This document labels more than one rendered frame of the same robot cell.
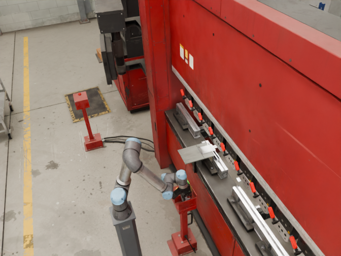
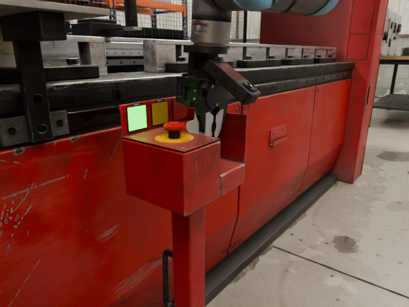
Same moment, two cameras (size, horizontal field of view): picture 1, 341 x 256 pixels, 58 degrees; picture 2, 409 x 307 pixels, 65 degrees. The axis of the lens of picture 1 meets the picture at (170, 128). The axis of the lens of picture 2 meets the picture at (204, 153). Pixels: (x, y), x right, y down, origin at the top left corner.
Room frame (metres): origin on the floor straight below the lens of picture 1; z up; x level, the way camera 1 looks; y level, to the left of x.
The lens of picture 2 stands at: (1.95, 0.46, 0.93)
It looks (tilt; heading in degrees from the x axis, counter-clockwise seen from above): 17 degrees down; 236
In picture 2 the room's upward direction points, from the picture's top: straight up
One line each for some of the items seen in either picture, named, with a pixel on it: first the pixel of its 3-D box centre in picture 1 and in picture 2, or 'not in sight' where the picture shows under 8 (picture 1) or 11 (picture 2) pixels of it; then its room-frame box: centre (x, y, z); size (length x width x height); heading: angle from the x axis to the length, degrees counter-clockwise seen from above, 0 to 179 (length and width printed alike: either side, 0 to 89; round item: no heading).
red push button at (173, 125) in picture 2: not in sight; (174, 131); (1.67, -0.05, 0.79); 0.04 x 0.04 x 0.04
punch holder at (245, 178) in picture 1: (250, 173); not in sight; (1.38, -0.51, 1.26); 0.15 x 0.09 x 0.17; 18
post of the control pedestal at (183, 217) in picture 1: (183, 221); (189, 293); (1.63, -0.07, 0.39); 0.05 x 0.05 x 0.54; 18
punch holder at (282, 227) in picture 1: (287, 222); not in sight; (0.99, -0.63, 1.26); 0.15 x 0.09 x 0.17; 18
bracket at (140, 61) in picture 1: (139, 70); not in sight; (3.08, 0.31, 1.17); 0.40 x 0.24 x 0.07; 18
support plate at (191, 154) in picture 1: (195, 153); (18, 13); (1.88, -0.20, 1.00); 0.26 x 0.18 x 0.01; 108
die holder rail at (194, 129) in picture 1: (187, 119); not in sight; (2.45, -0.18, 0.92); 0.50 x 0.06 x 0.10; 18
